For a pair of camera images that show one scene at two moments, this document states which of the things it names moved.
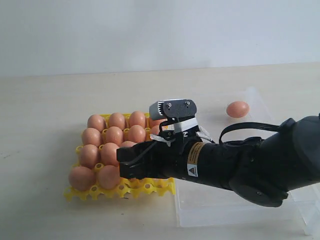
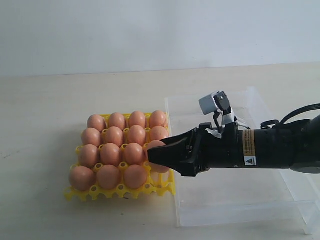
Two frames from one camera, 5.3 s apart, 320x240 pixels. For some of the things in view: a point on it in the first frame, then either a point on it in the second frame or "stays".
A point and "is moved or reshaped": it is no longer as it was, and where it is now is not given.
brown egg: x=88 y=155 stays
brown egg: x=127 y=144 is moved or reshaped
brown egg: x=90 y=136 stays
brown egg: x=137 y=118 stays
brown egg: x=237 y=109 → x=135 y=176
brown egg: x=108 y=154 stays
